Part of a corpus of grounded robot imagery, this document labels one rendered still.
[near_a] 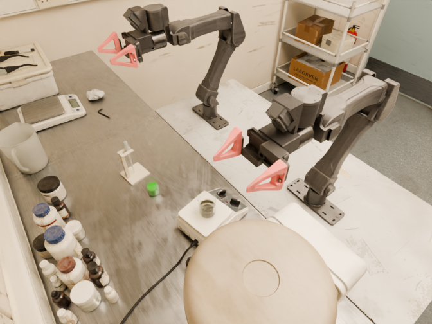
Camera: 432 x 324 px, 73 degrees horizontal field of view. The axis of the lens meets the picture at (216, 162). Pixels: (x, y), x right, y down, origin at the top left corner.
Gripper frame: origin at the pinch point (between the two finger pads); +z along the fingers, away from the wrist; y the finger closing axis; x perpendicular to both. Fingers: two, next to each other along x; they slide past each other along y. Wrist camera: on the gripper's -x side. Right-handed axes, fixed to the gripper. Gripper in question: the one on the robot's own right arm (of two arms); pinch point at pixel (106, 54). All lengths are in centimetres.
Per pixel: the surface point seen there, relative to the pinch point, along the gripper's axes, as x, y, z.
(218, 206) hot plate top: 31, 47, -7
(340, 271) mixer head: -20, 86, 12
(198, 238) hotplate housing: 35, 50, 3
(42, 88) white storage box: 34, -61, 17
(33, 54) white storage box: 26, -79, 13
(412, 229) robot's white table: 41, 86, -54
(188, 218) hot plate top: 31, 45, 3
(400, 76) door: 116, -15, -290
